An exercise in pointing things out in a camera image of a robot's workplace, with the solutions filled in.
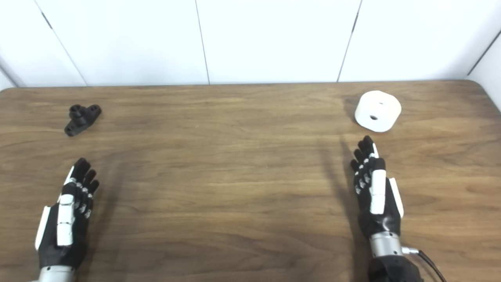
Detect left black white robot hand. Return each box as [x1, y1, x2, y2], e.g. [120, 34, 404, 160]
[34, 157, 100, 271]

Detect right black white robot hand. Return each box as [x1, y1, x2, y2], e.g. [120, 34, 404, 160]
[350, 136, 404, 239]

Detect round white piece with holes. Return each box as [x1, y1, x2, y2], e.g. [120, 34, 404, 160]
[354, 90, 402, 133]

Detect black flanged holder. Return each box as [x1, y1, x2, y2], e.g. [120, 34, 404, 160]
[64, 104, 102, 137]

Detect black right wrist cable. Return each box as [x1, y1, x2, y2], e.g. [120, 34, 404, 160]
[402, 247, 447, 282]

